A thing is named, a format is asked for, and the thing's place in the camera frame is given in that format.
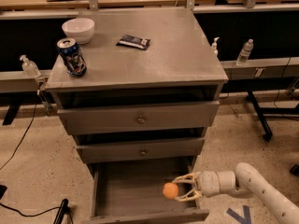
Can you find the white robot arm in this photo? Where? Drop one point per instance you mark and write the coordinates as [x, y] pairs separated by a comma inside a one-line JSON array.
[[244, 180]]

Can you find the black stand on floor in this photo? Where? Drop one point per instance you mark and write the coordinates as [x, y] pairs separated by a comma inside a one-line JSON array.
[[62, 211]]

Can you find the clear sanitizer pump bottle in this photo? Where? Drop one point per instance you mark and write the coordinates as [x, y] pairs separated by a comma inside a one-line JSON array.
[[30, 67]]

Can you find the dark snack packet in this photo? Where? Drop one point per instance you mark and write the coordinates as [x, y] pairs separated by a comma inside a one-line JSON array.
[[134, 42]]

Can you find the brass top drawer knob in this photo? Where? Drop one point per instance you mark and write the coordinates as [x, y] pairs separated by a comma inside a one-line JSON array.
[[141, 120]]

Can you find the grey top drawer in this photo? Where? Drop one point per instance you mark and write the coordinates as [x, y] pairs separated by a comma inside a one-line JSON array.
[[119, 119]]

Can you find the brass middle drawer knob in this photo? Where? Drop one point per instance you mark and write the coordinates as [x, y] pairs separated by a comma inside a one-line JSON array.
[[143, 152]]

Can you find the clear plastic water bottle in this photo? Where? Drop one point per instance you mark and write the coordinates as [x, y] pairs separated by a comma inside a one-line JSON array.
[[245, 53]]

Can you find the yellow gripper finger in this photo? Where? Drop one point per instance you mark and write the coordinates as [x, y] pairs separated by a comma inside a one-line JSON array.
[[191, 195], [190, 178]]

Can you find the white ceramic bowl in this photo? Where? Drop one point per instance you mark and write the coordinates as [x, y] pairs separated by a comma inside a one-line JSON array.
[[81, 29]]

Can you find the blue soda can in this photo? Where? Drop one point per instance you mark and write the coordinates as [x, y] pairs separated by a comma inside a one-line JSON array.
[[71, 54]]

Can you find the grey middle drawer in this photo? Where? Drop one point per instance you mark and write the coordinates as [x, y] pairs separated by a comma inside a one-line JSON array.
[[129, 151]]

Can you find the grey wooden drawer cabinet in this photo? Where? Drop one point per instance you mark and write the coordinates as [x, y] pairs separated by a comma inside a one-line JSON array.
[[179, 66]]

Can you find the grey open bottom drawer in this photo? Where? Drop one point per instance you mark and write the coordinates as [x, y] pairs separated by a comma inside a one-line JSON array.
[[131, 192]]

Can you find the small white pump bottle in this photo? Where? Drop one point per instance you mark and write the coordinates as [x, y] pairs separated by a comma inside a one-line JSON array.
[[214, 46]]

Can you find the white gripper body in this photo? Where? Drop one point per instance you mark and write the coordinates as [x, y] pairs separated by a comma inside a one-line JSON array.
[[207, 183]]

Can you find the brass drawer knob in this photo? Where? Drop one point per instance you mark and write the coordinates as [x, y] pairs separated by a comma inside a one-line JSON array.
[[141, 120], [143, 152]]

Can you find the orange fruit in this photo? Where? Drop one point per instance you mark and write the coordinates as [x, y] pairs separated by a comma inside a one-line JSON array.
[[170, 190]]

